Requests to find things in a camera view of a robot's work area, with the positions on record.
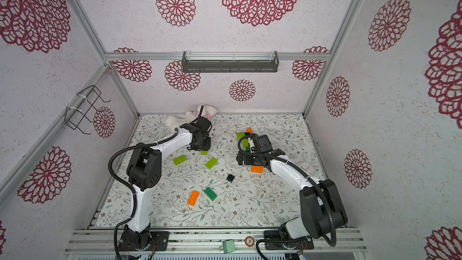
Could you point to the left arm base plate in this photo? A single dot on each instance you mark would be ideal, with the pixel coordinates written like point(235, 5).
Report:
point(144, 242)

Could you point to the dark wall shelf rack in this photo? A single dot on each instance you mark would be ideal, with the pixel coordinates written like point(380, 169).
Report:
point(230, 63)

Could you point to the round orange sticker disc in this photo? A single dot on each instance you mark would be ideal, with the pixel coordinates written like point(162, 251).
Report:
point(249, 241)

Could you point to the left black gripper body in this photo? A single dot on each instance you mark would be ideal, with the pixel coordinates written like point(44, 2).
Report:
point(205, 144)

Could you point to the black wire wall basket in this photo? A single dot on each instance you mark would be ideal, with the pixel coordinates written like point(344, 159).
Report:
point(76, 114)

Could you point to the black lego block left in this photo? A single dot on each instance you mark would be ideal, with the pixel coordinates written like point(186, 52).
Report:
point(230, 178)

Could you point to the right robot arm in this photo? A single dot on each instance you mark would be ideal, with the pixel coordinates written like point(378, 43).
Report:
point(321, 208)

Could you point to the orange lego brick bottom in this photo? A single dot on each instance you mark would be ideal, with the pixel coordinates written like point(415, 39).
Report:
point(193, 198)

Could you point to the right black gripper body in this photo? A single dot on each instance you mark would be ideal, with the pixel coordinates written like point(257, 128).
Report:
point(246, 158)

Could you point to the dark green lego brick bottom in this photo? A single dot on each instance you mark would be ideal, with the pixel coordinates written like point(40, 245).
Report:
point(210, 193)

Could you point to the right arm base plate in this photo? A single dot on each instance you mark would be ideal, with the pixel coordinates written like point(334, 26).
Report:
point(274, 241)

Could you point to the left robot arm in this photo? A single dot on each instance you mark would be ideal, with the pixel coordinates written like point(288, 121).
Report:
point(145, 169)

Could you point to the white plush toy pink shirt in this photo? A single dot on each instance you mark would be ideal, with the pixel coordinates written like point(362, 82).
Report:
point(173, 122)

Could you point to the green box on rail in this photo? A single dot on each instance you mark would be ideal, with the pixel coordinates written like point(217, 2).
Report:
point(229, 247)

